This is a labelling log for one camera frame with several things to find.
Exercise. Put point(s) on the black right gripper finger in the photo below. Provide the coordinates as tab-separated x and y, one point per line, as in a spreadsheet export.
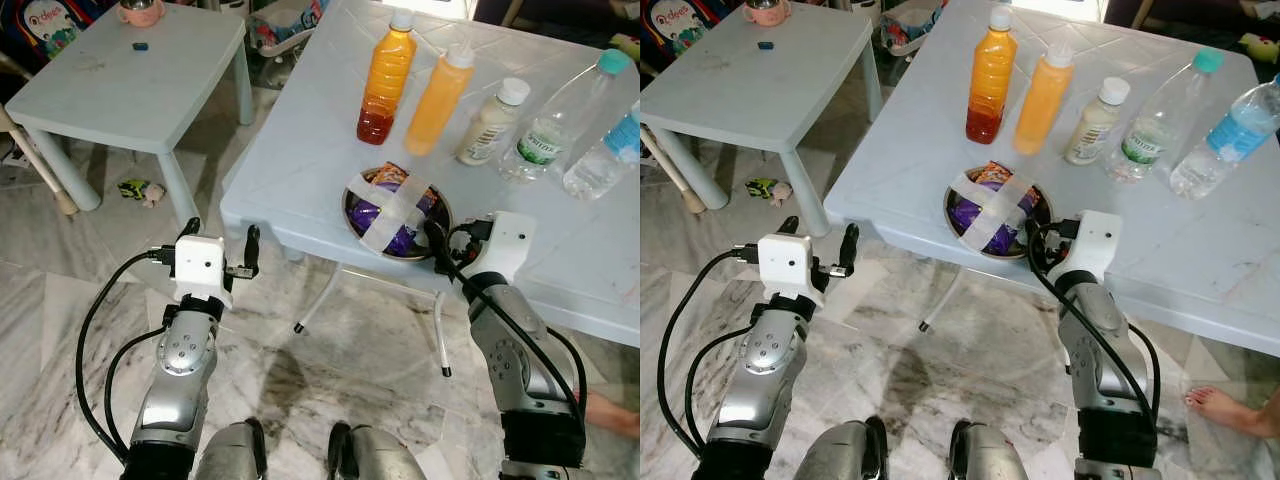
1033	240
437	240

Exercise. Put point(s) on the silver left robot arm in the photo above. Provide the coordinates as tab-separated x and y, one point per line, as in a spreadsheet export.
755	380
172	380

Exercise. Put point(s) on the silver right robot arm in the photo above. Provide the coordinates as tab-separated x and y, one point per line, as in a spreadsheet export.
515	360
1095	360

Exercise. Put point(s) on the metal bowl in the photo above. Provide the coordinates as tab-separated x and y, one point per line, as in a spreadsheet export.
440	222
1043	205

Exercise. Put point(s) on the small green toy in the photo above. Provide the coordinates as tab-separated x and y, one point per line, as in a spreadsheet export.
138	190
765	190

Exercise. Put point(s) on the white tape cross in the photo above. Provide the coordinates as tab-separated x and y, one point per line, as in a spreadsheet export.
995	210
395	210

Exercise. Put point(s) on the purple snack packet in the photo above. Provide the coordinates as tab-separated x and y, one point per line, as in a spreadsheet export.
368	212
968	212

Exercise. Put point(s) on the orange snack packet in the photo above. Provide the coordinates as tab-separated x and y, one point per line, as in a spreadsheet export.
392	175
993	173

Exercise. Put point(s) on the cream drink bottle white cap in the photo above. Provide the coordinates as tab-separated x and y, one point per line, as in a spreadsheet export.
490	128
1093	128

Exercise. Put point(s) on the large pale blue plastic table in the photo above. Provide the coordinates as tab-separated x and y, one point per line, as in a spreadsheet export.
320	120
900	150

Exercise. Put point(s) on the plain orange juice bottle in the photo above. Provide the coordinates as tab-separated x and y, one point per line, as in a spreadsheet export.
1042	105
437	105

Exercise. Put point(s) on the wooden stick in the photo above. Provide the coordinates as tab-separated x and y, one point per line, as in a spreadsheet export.
40	165
672	170

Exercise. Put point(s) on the clear bottle teal cap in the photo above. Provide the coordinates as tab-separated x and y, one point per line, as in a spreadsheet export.
555	125
1150	125

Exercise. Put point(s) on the small pale blue plastic table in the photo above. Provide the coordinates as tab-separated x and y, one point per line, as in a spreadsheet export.
120	90
730	95

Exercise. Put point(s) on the clear bottle blue label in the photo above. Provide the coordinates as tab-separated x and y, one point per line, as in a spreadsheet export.
1225	140
605	155

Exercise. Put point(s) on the orange and red juice bottle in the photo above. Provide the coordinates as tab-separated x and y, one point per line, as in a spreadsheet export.
385	80
990	80

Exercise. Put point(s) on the silver left robot leg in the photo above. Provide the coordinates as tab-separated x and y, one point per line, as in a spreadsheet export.
835	455
230	455

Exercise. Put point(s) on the silver robot leg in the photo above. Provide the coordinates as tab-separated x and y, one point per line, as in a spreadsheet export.
230	455
835	455
990	455
375	455

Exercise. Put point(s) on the pink mug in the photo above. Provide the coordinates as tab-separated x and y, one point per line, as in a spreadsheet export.
141	12
766	11

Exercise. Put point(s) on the silver right robot leg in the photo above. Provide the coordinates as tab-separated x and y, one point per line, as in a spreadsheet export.
375	455
990	455

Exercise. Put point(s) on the colourful plastic toy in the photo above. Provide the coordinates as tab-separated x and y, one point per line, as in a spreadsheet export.
915	25
285	25

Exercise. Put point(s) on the person's bare foot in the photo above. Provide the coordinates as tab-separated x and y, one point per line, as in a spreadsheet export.
612	415
1230	410

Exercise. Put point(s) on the dark printed backpack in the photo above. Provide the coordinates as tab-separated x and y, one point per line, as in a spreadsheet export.
680	22
55	25

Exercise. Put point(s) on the yellow green soft toy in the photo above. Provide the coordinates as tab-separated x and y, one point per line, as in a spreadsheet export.
1260	48
625	47

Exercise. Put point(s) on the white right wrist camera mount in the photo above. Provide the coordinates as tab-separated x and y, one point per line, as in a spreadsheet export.
510	245
1095	245

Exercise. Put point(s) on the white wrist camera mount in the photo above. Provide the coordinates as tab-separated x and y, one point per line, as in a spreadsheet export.
510	245
788	265
1095	245
200	268

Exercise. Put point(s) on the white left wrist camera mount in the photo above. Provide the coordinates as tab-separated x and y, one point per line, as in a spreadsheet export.
200	268
788	265

